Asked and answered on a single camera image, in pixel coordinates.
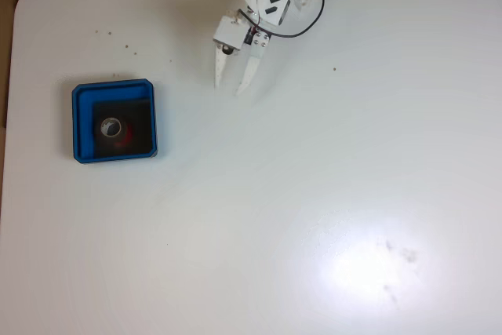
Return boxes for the red tape roll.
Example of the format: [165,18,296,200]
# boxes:
[95,116,135,149]

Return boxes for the blue square box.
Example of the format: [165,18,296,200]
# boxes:
[71,78,159,165]

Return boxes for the black foam pad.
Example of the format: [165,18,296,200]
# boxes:
[93,98,154,157]

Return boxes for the white camera box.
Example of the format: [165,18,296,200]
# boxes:
[213,15,249,54]

